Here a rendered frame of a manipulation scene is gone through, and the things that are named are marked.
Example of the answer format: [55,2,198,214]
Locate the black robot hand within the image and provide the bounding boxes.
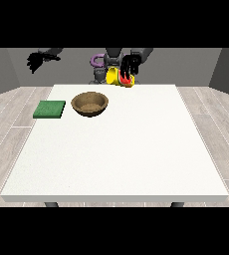
[26,50,62,75]
[119,54,142,84]

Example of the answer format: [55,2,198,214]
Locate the green square pad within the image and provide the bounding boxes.
[32,100,67,120]

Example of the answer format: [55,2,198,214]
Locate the brown wooden bowl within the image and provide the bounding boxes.
[70,91,110,119]

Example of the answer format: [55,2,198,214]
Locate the grey robot trunk purple rings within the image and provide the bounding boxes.
[88,48,141,86]

